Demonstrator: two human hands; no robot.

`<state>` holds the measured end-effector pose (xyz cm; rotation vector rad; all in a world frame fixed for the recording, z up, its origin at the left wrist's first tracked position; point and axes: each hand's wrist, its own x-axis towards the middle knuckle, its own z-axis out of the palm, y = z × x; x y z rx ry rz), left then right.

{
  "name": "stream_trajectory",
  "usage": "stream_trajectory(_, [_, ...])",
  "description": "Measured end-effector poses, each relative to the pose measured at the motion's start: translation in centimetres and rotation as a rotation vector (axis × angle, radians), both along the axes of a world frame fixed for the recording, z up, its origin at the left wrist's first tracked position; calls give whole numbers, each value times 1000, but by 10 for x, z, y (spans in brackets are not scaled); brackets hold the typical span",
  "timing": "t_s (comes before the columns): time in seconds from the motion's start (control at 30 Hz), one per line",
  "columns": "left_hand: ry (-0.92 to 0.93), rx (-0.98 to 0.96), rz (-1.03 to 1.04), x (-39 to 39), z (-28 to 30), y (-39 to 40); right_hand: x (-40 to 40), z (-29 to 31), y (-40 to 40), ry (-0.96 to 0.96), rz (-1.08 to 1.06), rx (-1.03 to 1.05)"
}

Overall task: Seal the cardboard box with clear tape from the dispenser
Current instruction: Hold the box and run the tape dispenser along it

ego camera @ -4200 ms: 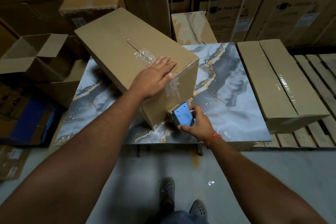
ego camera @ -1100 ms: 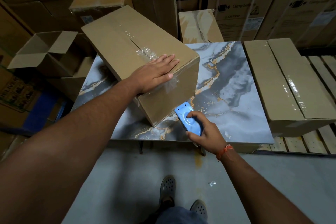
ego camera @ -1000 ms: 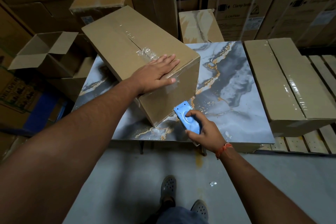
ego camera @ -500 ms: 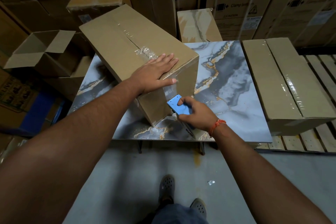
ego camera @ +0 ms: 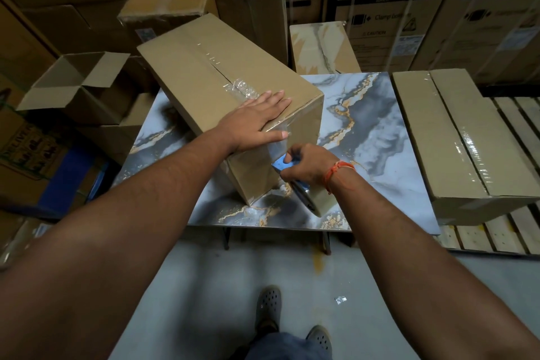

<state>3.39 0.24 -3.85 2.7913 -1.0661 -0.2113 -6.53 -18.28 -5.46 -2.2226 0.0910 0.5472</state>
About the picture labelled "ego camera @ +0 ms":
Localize person's left hand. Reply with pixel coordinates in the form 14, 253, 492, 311
213, 90, 293, 157

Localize person's right hand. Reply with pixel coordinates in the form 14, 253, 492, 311
279, 143, 343, 196

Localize blue tape dispenser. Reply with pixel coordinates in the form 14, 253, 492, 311
271, 155, 322, 217

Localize large brown cardboard box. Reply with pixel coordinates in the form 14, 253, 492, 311
137, 12, 325, 206

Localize person's right forearm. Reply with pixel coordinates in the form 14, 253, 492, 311
333, 165, 540, 360

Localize person's left forearm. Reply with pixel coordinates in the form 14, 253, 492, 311
0, 129, 231, 360

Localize tall narrow cardboard box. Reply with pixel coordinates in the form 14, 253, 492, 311
214, 0, 289, 66

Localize long flat cardboard box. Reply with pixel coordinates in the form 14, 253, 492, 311
392, 68, 540, 226

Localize person's right grey clog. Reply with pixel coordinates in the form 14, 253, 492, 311
305, 325, 333, 352

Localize open empty cardboard box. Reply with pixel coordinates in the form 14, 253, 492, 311
16, 51, 132, 127

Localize orange thread wristband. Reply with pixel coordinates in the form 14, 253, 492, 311
323, 160, 357, 195

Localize beige marble pattern tile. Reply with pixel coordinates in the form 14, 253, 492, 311
289, 21, 362, 75

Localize blue patterned shorts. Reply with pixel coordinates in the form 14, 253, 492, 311
242, 332, 313, 360

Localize blue printed flattened carton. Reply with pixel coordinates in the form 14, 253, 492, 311
0, 119, 110, 221

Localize wooden pallet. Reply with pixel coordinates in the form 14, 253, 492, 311
434, 96, 540, 256

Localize strapped appliance carton white label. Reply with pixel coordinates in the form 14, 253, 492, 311
325, 0, 467, 74

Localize wide strapped appliance carton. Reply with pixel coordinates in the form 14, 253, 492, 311
411, 0, 540, 86

